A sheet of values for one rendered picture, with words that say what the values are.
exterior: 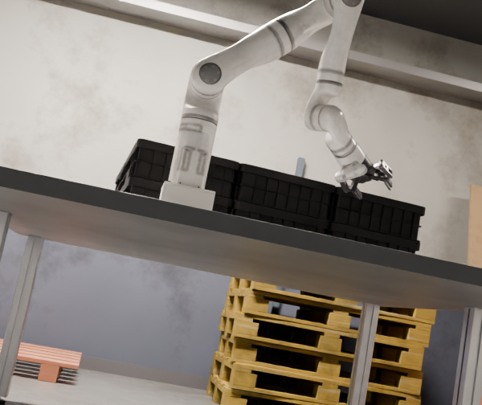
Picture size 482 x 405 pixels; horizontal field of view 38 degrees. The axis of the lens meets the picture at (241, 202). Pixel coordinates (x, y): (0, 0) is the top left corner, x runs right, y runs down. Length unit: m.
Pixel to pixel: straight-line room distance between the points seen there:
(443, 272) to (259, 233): 0.41
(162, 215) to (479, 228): 3.80
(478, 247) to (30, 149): 3.04
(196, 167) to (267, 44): 0.36
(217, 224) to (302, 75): 3.62
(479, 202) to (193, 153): 3.60
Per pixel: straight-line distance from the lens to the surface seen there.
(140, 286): 4.57
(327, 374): 3.90
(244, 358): 3.80
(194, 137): 1.70
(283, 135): 4.83
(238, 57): 1.76
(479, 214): 5.06
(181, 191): 1.65
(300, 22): 1.84
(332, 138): 1.84
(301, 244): 1.45
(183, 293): 4.59
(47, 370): 3.76
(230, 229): 1.42
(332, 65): 1.84
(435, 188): 5.14
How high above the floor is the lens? 0.50
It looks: 9 degrees up
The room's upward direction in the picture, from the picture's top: 11 degrees clockwise
